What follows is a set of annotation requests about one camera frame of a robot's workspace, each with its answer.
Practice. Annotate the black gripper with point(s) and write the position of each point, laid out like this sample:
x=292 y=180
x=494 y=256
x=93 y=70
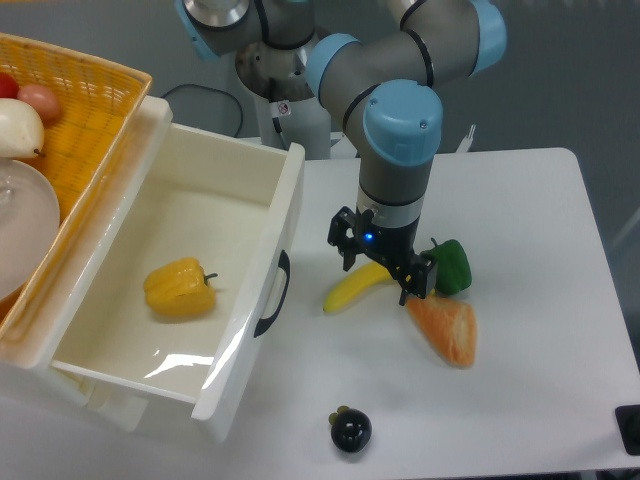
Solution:
x=392 y=248

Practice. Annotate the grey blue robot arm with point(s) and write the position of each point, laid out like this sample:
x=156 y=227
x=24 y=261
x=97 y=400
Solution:
x=382 y=94

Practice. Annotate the white drawer cabinet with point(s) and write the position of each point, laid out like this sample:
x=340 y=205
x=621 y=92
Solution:
x=37 y=322

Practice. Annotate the yellow banana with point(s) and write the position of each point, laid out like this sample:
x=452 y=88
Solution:
x=354 y=285

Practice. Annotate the green bell pepper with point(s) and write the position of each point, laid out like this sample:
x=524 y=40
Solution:
x=453 y=269

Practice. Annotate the orange fruit slice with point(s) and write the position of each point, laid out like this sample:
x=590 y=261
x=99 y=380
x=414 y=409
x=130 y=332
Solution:
x=450 y=327

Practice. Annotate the dark purple mangosteen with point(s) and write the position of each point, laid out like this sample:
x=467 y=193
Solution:
x=350 y=429

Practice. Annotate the yellow bell pepper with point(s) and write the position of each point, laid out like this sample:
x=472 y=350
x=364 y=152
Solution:
x=179 y=289

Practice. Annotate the black corner clamp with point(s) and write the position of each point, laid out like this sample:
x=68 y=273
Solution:
x=628 y=420

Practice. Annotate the orange woven basket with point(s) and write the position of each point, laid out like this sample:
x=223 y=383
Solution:
x=100 y=99

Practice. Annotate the clear plastic bowl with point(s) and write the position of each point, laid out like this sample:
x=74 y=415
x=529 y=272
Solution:
x=30 y=218

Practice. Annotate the white pear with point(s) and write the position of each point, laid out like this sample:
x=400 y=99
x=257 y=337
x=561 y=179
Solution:
x=22 y=131

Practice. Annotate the red tomato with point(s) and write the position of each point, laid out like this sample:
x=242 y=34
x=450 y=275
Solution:
x=9 y=88

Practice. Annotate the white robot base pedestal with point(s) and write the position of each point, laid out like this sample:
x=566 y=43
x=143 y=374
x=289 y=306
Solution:
x=287 y=110

